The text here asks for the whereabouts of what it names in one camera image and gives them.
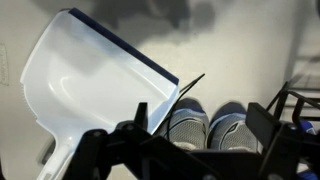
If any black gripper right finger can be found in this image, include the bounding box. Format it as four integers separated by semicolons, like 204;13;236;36
245;101;320;180

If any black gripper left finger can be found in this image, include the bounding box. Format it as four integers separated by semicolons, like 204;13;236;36
63;101;214;180

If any grey sneaker with black laces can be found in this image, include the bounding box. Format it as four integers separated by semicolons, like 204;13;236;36
156;73;211;152
206;101;265;154

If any white plastic dustpan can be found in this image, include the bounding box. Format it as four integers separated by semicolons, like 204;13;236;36
19;7;181;180

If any black wire rack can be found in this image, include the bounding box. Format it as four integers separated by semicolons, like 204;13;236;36
265;54;320;134

